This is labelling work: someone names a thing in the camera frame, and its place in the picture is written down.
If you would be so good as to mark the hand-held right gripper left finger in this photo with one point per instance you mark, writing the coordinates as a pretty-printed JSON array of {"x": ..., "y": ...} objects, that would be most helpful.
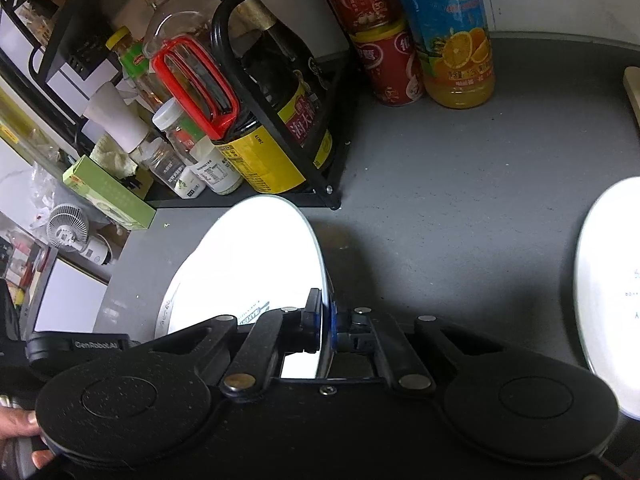
[{"x": 314, "y": 322}]

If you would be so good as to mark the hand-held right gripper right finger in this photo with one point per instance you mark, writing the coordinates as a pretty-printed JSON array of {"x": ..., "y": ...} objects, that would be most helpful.
[{"x": 334, "y": 321}]

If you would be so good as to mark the white deep plate blue print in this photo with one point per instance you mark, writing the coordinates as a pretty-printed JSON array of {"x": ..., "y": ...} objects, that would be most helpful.
[{"x": 270, "y": 260}]

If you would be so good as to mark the person's left hand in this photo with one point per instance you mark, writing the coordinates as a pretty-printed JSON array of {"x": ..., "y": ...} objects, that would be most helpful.
[{"x": 17, "y": 430}]

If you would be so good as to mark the white flat plate lined rim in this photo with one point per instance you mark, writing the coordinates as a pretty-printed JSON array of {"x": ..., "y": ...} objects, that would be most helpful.
[{"x": 165, "y": 316}]

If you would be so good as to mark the small white fan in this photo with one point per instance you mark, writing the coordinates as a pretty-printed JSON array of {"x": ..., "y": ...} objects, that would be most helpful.
[{"x": 70, "y": 232}]

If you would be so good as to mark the green cardboard box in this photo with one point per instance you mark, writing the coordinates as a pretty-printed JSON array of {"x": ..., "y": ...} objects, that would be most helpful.
[{"x": 110, "y": 195}]

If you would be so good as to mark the small white pill bottle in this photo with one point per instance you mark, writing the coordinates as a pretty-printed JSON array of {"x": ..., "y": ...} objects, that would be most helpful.
[{"x": 217, "y": 172}]

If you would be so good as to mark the pale yellow cloth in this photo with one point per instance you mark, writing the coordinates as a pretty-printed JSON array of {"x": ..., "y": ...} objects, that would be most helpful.
[{"x": 115, "y": 157}]

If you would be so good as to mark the small clear bottle white cap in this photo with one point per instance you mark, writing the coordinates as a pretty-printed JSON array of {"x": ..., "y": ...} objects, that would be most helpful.
[{"x": 170, "y": 170}]

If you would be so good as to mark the white cylindrical bottle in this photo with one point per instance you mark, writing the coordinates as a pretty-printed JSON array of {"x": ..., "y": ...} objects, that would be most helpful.
[{"x": 115, "y": 120}]

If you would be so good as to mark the white cap jar red label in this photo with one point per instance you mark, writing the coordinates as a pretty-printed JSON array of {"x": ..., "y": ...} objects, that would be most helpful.
[{"x": 182, "y": 130}]

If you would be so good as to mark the dark bottle gold neck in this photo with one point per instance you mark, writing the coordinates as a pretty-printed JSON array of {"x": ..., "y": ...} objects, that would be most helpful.
[{"x": 290, "y": 85}]

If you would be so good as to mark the small white plate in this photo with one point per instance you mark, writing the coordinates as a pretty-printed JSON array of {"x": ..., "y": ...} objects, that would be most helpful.
[{"x": 610, "y": 310}]

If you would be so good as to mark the yellow cap bottle green label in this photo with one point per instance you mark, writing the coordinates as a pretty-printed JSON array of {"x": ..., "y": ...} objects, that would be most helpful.
[{"x": 132, "y": 62}]

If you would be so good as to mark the black metal rack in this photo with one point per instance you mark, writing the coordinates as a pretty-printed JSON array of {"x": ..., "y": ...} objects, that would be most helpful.
[{"x": 70, "y": 50}]

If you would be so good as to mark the orange juice bottle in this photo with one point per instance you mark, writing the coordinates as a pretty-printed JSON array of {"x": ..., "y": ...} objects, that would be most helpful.
[{"x": 450, "y": 35}]

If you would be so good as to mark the clear oil bottle gold cap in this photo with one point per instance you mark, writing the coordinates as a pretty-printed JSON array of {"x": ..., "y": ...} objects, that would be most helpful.
[{"x": 170, "y": 15}]

